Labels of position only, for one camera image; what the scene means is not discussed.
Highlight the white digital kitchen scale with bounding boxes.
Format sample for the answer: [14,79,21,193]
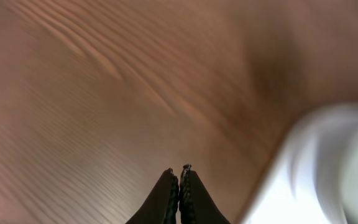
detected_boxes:
[239,136,347,224]

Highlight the grey round bowl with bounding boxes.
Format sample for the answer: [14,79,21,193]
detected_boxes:
[285,103,358,223]

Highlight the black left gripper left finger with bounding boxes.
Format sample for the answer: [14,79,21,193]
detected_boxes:
[126,168,179,224]

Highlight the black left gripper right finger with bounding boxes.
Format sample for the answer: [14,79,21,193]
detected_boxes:
[179,164,229,224]

